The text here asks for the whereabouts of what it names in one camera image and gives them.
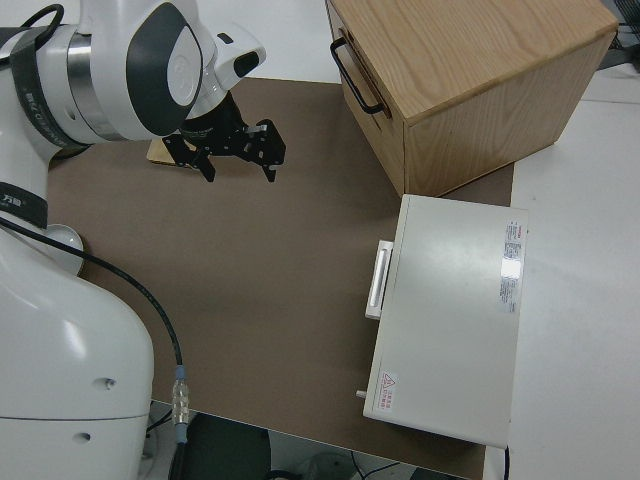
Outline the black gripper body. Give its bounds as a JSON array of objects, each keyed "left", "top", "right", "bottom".
[{"left": 160, "top": 98, "right": 287, "bottom": 169}]

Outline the gray plate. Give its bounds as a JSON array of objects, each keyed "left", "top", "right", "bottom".
[{"left": 46, "top": 224, "right": 86, "bottom": 276}]

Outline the small wooden block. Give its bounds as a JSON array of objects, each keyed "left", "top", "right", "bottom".
[{"left": 146, "top": 138, "right": 177, "bottom": 166}]

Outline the cream toaster oven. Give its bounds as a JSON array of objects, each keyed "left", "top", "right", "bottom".
[{"left": 354, "top": 193, "right": 530, "bottom": 449}]

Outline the wooden drawer cabinet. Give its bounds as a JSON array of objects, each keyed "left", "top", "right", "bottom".
[{"left": 324, "top": 0, "right": 619, "bottom": 198}]

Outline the black object under table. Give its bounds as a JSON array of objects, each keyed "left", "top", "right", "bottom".
[{"left": 168, "top": 413, "right": 272, "bottom": 480}]

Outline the dark background equipment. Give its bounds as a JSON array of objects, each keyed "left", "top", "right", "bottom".
[{"left": 606, "top": 0, "right": 640, "bottom": 76}]

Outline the black cabinet handle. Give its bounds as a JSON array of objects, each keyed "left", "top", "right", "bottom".
[{"left": 329, "top": 38, "right": 387, "bottom": 116}]

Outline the cream oven door handle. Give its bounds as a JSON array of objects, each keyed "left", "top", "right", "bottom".
[{"left": 364, "top": 240, "right": 395, "bottom": 321}]

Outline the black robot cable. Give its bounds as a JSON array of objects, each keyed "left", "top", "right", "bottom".
[{"left": 0, "top": 3, "right": 192, "bottom": 480}]

